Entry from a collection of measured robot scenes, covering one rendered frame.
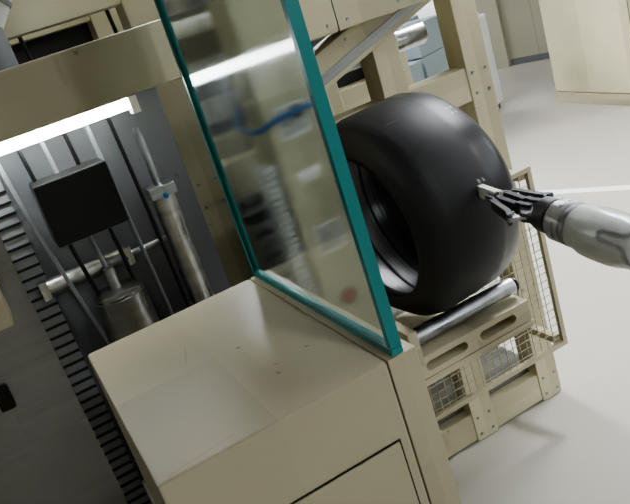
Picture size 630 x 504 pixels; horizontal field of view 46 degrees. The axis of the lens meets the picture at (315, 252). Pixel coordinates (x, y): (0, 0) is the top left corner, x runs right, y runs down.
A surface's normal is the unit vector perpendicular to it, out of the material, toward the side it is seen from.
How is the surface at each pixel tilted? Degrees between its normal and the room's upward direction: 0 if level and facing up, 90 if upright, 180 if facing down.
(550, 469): 0
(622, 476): 0
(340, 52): 90
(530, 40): 90
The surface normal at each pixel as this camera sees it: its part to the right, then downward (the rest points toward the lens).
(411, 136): 0.04, -0.61
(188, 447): -0.29, -0.90
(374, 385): 0.43, 0.18
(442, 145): 0.18, -0.44
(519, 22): -0.59, 0.44
